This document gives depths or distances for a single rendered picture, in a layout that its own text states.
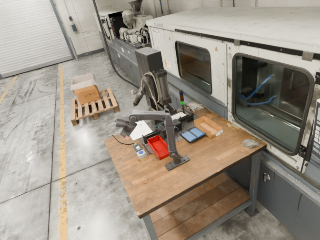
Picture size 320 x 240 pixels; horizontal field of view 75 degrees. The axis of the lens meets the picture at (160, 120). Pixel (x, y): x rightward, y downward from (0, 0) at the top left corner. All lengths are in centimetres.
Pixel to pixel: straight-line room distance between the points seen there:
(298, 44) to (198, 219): 161
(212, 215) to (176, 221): 34
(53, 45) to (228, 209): 984
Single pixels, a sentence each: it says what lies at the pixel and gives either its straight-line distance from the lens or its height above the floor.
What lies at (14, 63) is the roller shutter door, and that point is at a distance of 1109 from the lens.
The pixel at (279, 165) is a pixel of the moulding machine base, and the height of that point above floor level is 73.
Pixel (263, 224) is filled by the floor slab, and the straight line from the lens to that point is 246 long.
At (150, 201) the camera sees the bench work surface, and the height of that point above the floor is 90.
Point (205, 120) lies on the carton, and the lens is 207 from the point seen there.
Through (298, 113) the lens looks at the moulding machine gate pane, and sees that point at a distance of 158.
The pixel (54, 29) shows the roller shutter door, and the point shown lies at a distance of 1071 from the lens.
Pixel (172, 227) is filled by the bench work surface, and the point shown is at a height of 22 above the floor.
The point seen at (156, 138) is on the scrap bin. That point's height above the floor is 93.
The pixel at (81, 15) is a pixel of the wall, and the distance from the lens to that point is 1076.
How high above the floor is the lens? 207
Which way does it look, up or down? 32 degrees down
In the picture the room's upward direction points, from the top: 12 degrees counter-clockwise
